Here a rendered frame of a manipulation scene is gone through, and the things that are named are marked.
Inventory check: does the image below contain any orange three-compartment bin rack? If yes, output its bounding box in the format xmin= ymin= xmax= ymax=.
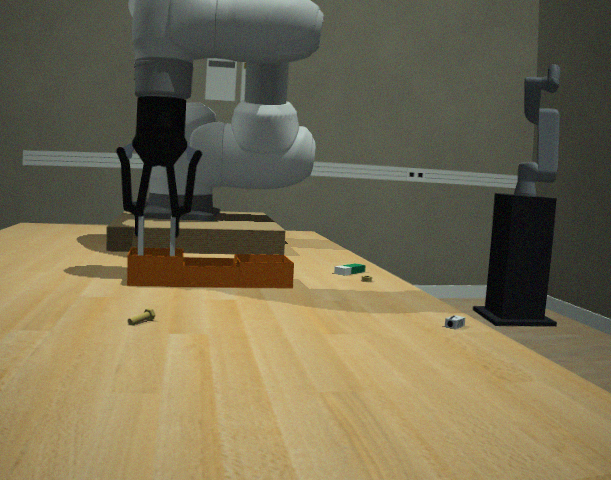
xmin=127 ymin=247 xmax=294 ymax=288

